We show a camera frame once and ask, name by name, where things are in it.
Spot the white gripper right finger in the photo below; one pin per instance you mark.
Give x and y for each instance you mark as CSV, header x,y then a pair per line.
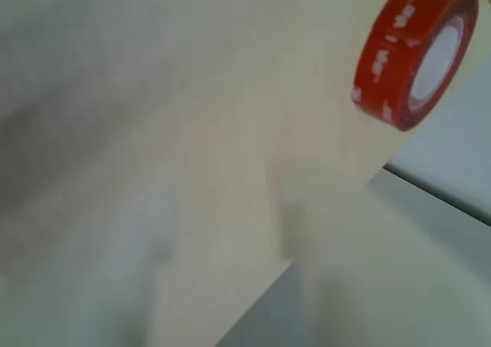
x,y
330,255

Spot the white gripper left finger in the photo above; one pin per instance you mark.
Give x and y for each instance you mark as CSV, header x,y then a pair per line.
x,y
65,209

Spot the small red tape roll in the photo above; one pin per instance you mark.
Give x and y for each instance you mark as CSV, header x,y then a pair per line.
x,y
377,51

